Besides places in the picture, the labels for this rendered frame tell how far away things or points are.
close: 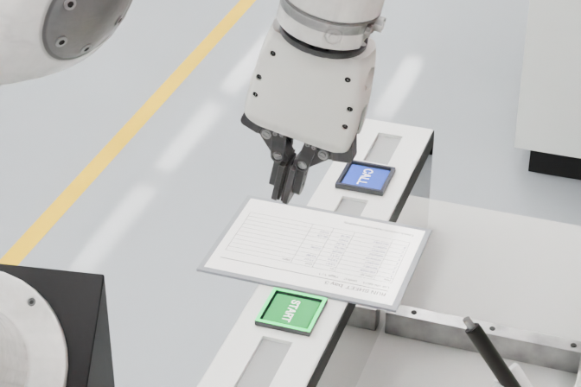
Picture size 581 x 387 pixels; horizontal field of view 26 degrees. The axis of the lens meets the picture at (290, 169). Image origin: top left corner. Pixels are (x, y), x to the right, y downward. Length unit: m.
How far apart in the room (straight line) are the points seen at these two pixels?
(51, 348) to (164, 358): 1.49
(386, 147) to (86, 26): 0.95
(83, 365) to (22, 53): 0.66
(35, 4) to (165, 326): 2.23
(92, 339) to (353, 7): 0.41
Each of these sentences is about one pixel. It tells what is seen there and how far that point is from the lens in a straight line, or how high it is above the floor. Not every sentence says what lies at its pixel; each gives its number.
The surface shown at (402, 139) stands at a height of 0.96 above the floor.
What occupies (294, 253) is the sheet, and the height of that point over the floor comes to 0.96.
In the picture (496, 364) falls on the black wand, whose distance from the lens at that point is 0.95.
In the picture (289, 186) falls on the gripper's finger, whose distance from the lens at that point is 1.12.
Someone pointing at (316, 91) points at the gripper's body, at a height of 1.22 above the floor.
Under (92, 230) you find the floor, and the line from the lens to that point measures 3.09.
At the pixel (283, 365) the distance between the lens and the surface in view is 1.17.
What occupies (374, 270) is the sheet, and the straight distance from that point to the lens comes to 1.28.
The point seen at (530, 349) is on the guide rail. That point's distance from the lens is 1.40.
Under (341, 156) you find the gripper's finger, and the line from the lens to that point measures 1.10.
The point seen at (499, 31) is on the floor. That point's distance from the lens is 4.08.
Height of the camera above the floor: 1.72
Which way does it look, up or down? 31 degrees down
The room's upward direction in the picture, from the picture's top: straight up
